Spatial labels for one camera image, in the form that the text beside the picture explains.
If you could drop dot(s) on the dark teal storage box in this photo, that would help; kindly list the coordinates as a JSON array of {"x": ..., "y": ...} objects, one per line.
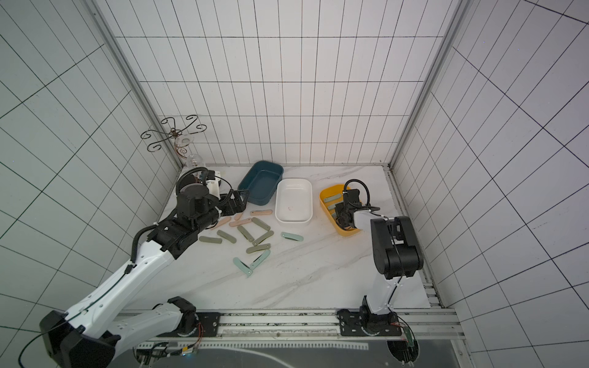
[{"x": 261, "y": 181}]

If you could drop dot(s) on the clear glass on rack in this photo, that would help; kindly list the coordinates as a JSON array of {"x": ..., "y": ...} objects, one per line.
[{"x": 195, "y": 163}]

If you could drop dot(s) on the olive green folding knife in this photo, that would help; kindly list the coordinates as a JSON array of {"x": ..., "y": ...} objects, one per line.
[
  {"x": 258, "y": 248},
  {"x": 261, "y": 223},
  {"x": 262, "y": 238},
  {"x": 226, "y": 236},
  {"x": 245, "y": 233}
]

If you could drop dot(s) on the white storage box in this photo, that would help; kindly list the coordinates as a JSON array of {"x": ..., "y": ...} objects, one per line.
[{"x": 294, "y": 202}]

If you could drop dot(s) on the yellow storage box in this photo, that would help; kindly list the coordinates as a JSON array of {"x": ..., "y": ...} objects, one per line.
[{"x": 331, "y": 214}]

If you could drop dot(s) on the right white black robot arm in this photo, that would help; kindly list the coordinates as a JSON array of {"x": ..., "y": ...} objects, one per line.
[{"x": 395, "y": 247}]

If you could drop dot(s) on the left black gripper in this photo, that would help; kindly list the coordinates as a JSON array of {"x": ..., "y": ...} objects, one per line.
[{"x": 241, "y": 206}]

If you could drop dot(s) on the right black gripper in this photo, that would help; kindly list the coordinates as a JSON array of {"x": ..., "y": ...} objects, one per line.
[{"x": 343, "y": 216}]

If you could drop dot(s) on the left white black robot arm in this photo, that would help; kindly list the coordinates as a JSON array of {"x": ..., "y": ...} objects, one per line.
[{"x": 87, "y": 334}]

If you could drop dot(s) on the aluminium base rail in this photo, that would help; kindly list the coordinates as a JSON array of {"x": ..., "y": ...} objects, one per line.
[{"x": 324, "y": 324}]

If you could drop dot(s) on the metal scroll cup rack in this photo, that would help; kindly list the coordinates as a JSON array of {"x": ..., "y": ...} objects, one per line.
[{"x": 180, "y": 138}]

